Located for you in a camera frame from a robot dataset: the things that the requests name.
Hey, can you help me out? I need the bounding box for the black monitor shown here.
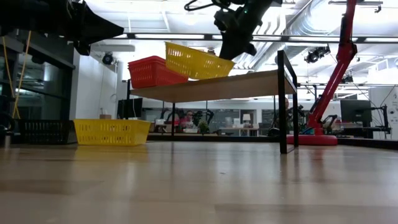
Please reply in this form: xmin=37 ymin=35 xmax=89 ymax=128
xmin=117 ymin=97 xmax=144 ymax=120
xmin=340 ymin=99 xmax=373 ymax=128

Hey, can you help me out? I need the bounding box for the black plastic basket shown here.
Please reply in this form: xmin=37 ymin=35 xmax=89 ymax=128
xmin=17 ymin=119 xmax=78 ymax=144

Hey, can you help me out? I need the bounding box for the small green plant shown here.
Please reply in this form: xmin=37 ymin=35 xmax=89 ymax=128
xmin=198 ymin=119 xmax=210 ymax=135

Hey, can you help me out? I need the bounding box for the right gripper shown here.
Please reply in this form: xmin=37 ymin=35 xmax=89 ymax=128
xmin=213 ymin=6 xmax=265 ymax=61

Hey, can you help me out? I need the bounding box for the black cable loop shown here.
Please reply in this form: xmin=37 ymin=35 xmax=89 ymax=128
xmin=183 ymin=0 xmax=220 ymax=12

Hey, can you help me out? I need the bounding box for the long white light bar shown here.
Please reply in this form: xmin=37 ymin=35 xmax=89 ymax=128
xmin=102 ymin=32 xmax=398 ymax=44

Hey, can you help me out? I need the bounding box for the wooden shelf black metal frame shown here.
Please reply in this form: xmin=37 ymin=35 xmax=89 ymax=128
xmin=125 ymin=49 xmax=300 ymax=155

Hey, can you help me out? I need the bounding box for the yellow plastic basket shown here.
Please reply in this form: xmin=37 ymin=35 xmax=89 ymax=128
xmin=164 ymin=42 xmax=236 ymax=80
xmin=73 ymin=118 xmax=152 ymax=146

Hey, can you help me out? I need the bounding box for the yellow cable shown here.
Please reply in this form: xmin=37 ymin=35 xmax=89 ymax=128
xmin=11 ymin=30 xmax=32 ymax=121
xmin=1 ymin=36 xmax=21 ymax=119

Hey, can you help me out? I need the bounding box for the person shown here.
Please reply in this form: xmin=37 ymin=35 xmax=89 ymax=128
xmin=284 ymin=97 xmax=293 ymax=121
xmin=178 ymin=110 xmax=195 ymax=130

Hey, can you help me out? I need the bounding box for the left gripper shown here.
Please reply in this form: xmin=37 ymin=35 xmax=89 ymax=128
xmin=37 ymin=0 xmax=124 ymax=57

